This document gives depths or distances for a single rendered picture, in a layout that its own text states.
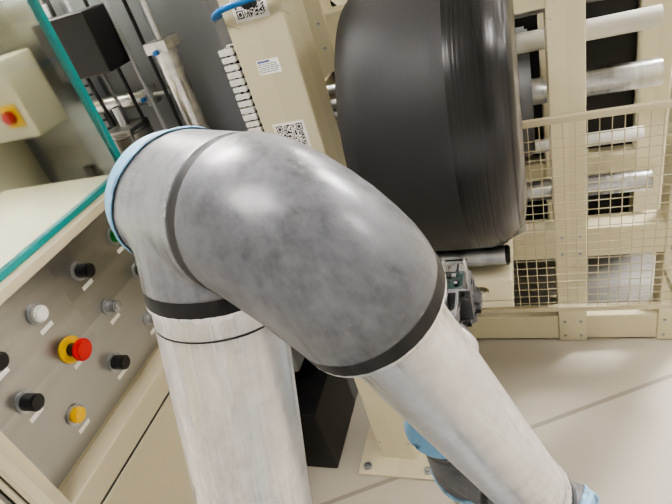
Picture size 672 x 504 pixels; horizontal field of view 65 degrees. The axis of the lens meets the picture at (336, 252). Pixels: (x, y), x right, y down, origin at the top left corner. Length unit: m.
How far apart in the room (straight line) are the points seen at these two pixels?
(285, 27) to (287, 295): 0.86
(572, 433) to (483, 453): 1.50
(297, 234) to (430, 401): 0.18
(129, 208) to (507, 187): 0.69
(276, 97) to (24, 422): 0.77
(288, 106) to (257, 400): 0.82
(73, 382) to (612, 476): 1.52
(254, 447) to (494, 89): 0.66
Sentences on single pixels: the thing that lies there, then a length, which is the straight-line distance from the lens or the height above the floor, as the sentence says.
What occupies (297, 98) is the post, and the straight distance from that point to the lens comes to 1.15.
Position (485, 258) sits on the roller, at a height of 0.91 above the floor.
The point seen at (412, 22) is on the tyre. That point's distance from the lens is 0.95.
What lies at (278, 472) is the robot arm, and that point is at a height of 1.23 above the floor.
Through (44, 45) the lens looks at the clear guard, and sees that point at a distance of 1.15.
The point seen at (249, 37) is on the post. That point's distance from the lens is 1.15.
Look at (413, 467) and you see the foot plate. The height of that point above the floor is 0.01.
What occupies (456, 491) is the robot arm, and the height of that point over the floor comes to 0.90.
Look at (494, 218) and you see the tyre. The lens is 0.99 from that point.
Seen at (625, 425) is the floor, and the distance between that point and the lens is 2.03.
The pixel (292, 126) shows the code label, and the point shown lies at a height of 1.25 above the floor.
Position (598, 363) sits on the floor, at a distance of 2.19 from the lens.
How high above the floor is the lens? 1.62
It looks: 33 degrees down
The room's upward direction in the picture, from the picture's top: 18 degrees counter-clockwise
